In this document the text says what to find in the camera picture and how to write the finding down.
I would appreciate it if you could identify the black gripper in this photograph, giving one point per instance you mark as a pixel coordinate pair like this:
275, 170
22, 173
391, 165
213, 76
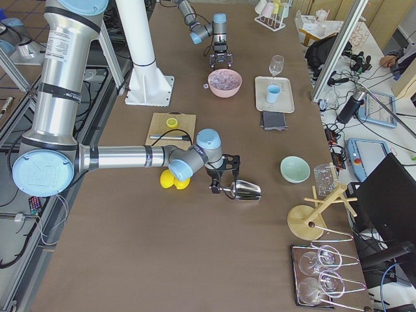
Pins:
220, 49
216, 178

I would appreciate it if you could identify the metal ice scoop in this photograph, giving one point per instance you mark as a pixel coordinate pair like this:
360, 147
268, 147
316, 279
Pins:
243, 190

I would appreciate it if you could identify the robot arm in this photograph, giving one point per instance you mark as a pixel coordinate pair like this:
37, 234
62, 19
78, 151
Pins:
216, 29
50, 157

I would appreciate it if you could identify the ice cubes pile in bowl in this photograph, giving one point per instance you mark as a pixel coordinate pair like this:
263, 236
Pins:
224, 80

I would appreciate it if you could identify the blue cup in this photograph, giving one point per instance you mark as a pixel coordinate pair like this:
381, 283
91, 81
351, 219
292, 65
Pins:
272, 93

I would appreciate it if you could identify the pink cup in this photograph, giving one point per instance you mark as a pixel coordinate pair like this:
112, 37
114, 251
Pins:
265, 8

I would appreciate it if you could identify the pink bowl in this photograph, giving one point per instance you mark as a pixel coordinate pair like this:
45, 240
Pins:
224, 93

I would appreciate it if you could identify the yellow lemon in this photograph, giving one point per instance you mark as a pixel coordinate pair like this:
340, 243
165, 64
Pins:
166, 179
180, 185

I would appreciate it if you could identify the wine glass on tray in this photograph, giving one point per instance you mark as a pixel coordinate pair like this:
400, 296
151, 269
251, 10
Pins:
276, 65

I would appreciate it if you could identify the metal muddler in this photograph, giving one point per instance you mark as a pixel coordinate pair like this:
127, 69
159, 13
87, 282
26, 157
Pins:
170, 137

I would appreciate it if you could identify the beige serving tray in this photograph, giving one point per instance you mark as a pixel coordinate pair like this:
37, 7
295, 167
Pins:
285, 101

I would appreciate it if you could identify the wooden cutting board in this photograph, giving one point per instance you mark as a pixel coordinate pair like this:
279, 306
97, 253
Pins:
171, 129

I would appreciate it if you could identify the half lemon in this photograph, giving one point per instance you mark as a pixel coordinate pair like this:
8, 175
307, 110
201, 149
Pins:
172, 123

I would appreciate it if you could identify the grey folded cloth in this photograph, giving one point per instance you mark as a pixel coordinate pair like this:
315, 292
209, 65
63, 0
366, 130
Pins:
273, 121

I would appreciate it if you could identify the green bowl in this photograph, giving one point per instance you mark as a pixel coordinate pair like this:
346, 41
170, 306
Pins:
294, 169

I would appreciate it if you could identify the wooden glass tree stand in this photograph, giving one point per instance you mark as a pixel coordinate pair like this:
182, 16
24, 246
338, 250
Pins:
306, 222

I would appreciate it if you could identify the black tray with glasses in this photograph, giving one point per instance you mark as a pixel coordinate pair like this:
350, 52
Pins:
318, 282

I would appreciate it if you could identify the black thermos bottle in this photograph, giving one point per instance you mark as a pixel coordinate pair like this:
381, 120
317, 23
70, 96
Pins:
351, 107

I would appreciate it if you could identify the blue teach pendant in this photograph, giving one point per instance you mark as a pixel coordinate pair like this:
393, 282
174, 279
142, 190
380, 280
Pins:
365, 155
371, 111

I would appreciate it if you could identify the black monitor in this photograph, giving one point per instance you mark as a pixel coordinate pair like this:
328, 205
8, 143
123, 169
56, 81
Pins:
386, 204

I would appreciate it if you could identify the white wire cup rack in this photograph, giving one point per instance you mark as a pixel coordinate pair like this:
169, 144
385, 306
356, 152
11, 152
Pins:
276, 21

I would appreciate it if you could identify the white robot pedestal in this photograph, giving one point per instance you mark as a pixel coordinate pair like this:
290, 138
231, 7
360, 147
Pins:
147, 85

